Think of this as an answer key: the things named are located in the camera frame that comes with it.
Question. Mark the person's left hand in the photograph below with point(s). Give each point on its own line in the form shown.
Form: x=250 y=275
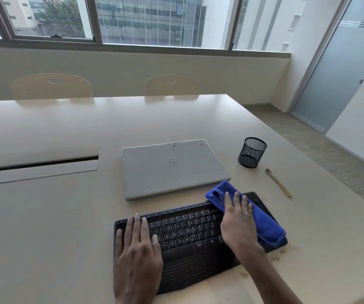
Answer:
x=136 y=262

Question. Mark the person's right hand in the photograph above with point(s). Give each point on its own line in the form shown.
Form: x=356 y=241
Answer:
x=239 y=224

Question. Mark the blue microfibre cloth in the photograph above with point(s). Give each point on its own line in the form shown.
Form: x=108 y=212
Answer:
x=264 y=224

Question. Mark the black keyboard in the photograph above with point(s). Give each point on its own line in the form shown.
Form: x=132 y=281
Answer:
x=188 y=246

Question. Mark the small wooden brush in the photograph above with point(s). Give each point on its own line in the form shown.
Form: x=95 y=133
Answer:
x=278 y=183

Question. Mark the person's right forearm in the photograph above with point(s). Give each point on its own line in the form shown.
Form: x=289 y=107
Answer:
x=267 y=278

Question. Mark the black mesh pen holder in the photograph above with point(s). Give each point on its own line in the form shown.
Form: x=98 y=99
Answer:
x=251 y=153

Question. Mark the silver laptop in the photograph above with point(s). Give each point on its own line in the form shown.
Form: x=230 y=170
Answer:
x=172 y=167

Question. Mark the cream perforated chair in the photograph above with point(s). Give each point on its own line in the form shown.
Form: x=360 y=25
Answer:
x=52 y=87
x=171 y=86

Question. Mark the frosted glass door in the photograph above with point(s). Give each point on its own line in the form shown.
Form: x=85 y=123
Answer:
x=337 y=69

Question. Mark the grey window frame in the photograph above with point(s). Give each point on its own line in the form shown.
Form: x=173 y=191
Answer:
x=137 y=47

